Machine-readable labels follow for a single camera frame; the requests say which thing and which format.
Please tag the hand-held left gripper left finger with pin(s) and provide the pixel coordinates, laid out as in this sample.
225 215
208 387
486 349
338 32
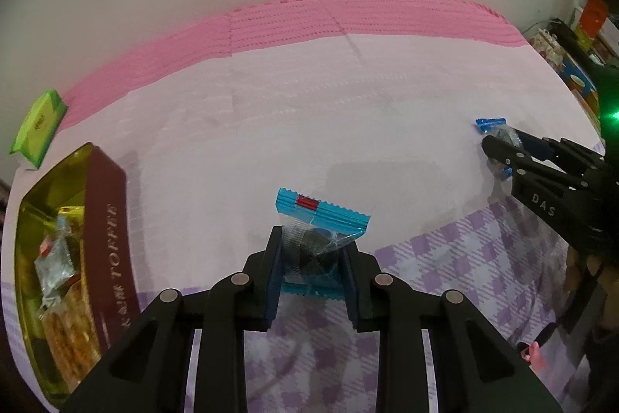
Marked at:
273 282

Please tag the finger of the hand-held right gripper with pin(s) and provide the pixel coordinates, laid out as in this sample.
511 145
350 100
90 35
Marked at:
503 151
537 144

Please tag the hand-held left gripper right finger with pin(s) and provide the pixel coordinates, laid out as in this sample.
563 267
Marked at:
350 287

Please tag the blue candy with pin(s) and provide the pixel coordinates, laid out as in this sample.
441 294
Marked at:
489 125
319 212

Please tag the maroon tin box gold inside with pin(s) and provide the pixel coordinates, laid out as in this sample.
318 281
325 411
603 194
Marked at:
109 219

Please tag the clear snack packets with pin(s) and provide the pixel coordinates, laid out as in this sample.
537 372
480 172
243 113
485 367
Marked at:
70 335

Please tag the clear candy with yellow edge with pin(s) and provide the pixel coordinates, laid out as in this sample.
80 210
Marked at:
67 224

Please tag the grey foil snack packet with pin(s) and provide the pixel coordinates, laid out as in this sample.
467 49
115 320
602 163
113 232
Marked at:
58 270

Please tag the person's right hand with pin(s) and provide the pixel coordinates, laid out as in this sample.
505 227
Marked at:
574 270

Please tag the stacked colourful boxes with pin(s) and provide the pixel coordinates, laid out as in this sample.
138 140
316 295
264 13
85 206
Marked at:
580 89

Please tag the colourful printed bag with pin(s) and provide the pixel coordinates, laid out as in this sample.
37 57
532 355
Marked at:
546 45

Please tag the orange box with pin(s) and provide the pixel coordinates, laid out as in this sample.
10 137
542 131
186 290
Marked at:
594 14

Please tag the small pink object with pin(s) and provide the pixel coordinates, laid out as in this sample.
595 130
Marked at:
532 355

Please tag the green tissue pack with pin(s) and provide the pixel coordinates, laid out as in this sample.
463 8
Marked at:
38 127

